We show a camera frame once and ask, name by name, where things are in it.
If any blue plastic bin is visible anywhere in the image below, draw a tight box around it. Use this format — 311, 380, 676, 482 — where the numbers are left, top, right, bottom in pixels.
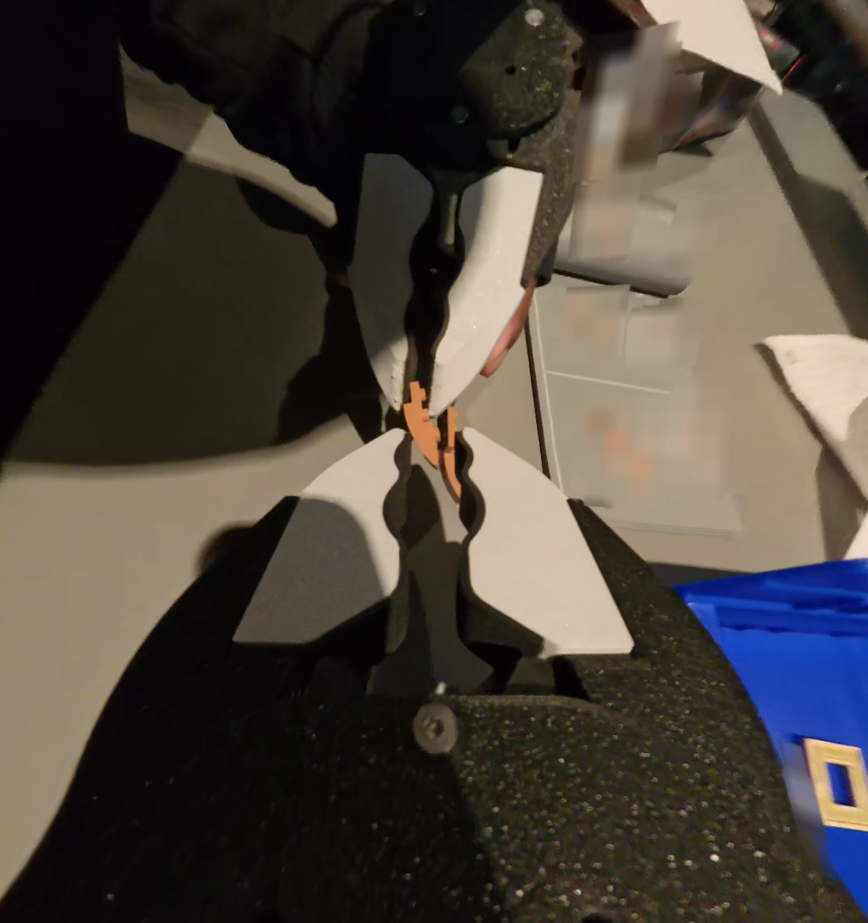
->
673, 557, 868, 923

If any tan frame toy brick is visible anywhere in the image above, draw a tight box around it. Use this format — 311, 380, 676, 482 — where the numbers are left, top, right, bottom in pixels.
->
802, 737, 868, 835

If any person's left hand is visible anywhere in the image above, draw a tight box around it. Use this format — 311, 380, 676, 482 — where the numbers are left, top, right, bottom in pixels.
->
479, 281, 541, 378

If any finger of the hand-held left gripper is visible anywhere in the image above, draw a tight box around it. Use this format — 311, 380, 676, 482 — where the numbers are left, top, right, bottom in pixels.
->
347, 153, 438, 413
430, 168, 544, 418

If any white printed paper bag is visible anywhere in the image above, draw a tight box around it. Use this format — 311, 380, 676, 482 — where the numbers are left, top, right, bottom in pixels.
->
755, 333, 868, 562

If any grey desk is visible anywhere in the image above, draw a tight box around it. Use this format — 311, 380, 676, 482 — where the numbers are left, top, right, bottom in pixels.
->
0, 43, 868, 917

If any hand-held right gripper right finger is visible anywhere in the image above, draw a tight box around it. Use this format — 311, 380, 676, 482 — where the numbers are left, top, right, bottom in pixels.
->
457, 427, 633, 661

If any small orange toy brick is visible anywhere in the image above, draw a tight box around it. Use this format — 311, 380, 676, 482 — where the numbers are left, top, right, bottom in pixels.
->
437, 406, 465, 503

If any grey instruction booklet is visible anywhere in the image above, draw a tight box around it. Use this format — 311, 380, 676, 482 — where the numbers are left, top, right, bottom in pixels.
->
524, 274, 745, 538

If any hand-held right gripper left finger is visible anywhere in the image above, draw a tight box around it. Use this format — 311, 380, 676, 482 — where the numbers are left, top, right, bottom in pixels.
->
232, 430, 410, 645

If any person's black jacket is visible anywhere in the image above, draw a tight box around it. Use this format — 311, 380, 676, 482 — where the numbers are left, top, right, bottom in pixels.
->
0, 0, 189, 470

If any orange toy brick plate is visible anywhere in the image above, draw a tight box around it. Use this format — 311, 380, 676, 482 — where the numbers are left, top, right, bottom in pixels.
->
402, 381, 445, 470

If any cardboard box with white flap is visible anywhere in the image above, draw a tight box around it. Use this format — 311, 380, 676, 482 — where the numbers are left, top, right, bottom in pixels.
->
607, 0, 784, 156

